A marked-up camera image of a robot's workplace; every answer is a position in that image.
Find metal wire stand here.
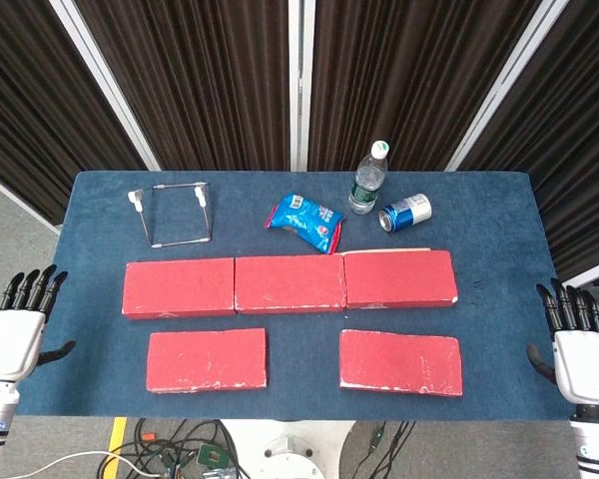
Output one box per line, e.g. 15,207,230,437
127,181,215,249

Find blue and white can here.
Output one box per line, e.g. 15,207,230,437
377,193,433,235

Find blue snack bag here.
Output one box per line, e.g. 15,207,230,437
264,192,346,255

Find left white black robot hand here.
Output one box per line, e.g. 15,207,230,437
0,263,77,383

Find clear plastic water bottle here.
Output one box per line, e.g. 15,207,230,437
347,140,391,216

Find blue table cloth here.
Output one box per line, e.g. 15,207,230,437
15,170,589,421

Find black cables with green plug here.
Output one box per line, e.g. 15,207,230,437
351,420,418,479

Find black floor cable bundle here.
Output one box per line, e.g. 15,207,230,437
97,417,254,479

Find white partition frame post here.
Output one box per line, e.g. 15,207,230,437
48,0,162,172
443,0,570,172
288,0,316,172

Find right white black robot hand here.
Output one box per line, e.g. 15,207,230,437
525,277,599,405

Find red brick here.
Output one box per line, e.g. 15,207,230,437
234,254,347,315
338,328,464,398
145,327,269,395
121,256,237,319
342,247,459,310

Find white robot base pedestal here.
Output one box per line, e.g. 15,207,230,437
219,418,356,479

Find dark brown pleated curtain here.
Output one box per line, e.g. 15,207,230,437
457,0,599,283
74,0,292,172
0,0,149,227
306,0,543,172

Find white partition base rail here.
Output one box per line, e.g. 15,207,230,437
0,167,61,235
558,267,599,295

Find white floor cable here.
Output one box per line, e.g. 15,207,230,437
0,450,154,479

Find green circuit board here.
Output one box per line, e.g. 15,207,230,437
197,442,230,469

